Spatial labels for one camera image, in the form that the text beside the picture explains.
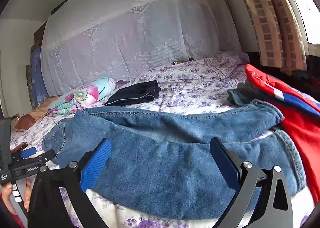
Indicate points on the white lace cover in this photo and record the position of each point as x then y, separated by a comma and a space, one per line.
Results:
130, 40

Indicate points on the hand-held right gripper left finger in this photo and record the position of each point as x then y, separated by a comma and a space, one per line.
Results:
96, 165

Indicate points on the brick pattern curtain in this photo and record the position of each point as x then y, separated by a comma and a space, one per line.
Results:
272, 25

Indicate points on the purple floral bedspread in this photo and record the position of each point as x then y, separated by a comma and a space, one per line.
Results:
190, 87

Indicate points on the purple floral pillow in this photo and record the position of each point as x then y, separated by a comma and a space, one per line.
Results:
225, 61

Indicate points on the teal pink floral folded blanket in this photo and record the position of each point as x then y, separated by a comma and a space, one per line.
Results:
82, 98

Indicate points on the brown satin pillow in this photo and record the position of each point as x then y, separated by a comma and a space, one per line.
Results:
33, 116

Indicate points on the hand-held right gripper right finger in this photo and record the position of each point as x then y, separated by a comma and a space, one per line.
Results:
223, 165

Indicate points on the blue patterned cloth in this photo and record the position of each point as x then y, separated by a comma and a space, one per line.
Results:
37, 80

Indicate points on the window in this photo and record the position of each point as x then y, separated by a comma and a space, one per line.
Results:
303, 0

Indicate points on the person's left hand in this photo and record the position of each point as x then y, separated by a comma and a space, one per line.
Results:
5, 199

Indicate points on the blue denim pants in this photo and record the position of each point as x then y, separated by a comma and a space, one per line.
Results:
160, 158

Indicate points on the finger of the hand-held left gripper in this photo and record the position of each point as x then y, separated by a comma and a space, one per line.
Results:
28, 153
43, 157

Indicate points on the red jacket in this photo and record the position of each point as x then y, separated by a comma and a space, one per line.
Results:
300, 123

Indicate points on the green marbled panel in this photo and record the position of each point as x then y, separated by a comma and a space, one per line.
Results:
29, 82

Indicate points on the grey green garment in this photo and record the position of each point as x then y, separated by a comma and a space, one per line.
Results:
240, 96

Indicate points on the black folded pants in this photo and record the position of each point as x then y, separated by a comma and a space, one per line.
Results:
136, 94

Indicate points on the small purple cloth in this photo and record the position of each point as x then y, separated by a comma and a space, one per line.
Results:
122, 82

